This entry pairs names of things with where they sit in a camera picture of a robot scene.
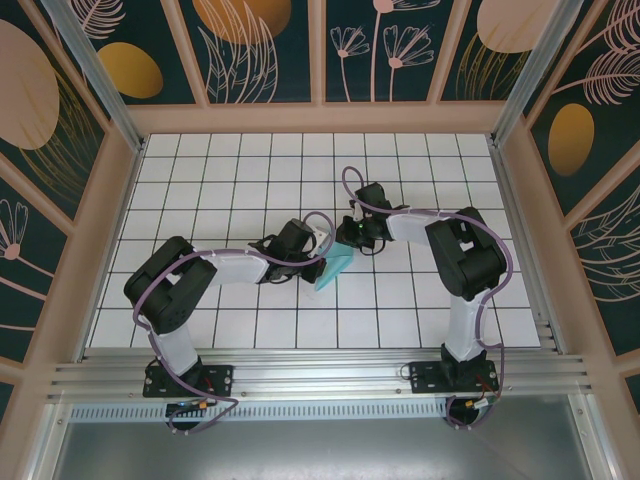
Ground grey metal sheet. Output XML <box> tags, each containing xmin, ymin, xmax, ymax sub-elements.
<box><xmin>47</xmin><ymin>399</ymin><xmax>609</xmax><ymax>480</ymax></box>

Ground dark panel pink flowers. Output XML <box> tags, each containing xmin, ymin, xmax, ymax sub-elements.
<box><xmin>324</xmin><ymin>0</ymin><xmax>440</xmax><ymax>105</ymax></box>

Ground aluminium side rail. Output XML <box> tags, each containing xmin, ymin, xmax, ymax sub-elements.
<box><xmin>492</xmin><ymin>142</ymin><xmax>569</xmax><ymax>354</ymax></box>

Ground aluminium corner post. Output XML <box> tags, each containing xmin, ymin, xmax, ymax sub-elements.
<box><xmin>42</xmin><ymin>0</ymin><xmax>147</xmax><ymax>152</ymax></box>
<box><xmin>489</xmin><ymin>0</ymin><xmax>592</xmax><ymax>147</ymax></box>

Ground dark panel large pale disc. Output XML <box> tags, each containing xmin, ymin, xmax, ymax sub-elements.
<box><xmin>0</xmin><ymin>0</ymin><xmax>110</xmax><ymax>224</ymax></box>

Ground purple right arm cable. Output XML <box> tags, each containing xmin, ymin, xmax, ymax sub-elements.
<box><xmin>342</xmin><ymin>166</ymin><xmax>514</xmax><ymax>432</ymax></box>

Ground slotted grey cable tray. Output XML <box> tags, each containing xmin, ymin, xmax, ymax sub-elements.
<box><xmin>69</xmin><ymin>403</ymin><xmax>451</xmax><ymax>421</ymax></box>

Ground dark panel oval and feather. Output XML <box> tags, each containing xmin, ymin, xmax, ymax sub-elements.
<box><xmin>522</xmin><ymin>0</ymin><xmax>640</xmax><ymax>217</ymax></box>

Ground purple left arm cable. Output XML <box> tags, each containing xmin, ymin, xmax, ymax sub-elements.
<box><xmin>133</xmin><ymin>212</ymin><xmax>334</xmax><ymax>437</ymax></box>

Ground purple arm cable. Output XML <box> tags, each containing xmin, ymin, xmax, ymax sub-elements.
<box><xmin>133</xmin><ymin>212</ymin><xmax>334</xmax><ymax>437</ymax></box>
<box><xmin>342</xmin><ymin>166</ymin><xmax>514</xmax><ymax>432</ymax></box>

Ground dark panel small orange oval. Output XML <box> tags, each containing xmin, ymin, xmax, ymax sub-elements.
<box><xmin>62</xmin><ymin>0</ymin><xmax>199</xmax><ymax>106</ymax></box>

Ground dark panel flower and stems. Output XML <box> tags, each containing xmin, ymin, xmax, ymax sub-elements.
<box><xmin>0</xmin><ymin>164</ymin><xmax>70</xmax><ymax>365</ymax></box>

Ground light blue cloth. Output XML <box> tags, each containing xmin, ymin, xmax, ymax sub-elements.
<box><xmin>314</xmin><ymin>242</ymin><xmax>355</xmax><ymax>294</ymax></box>

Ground dark panel pink feathers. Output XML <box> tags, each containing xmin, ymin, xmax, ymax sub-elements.
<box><xmin>569</xmin><ymin>149</ymin><xmax>640</xmax><ymax>357</ymax></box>

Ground aluminium mounting rail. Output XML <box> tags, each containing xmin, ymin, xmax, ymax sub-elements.
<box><xmin>47</xmin><ymin>347</ymin><xmax>596</xmax><ymax>401</ymax></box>

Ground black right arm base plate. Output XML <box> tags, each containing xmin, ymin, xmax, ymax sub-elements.
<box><xmin>408</xmin><ymin>360</ymin><xmax>500</xmax><ymax>397</ymax></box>

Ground dark panel orange disc leaves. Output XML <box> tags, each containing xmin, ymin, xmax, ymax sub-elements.
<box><xmin>180</xmin><ymin>0</ymin><xmax>320</xmax><ymax>106</ymax></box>

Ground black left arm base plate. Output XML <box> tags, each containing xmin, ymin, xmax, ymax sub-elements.
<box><xmin>143</xmin><ymin>363</ymin><xmax>235</xmax><ymax>399</ymax></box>

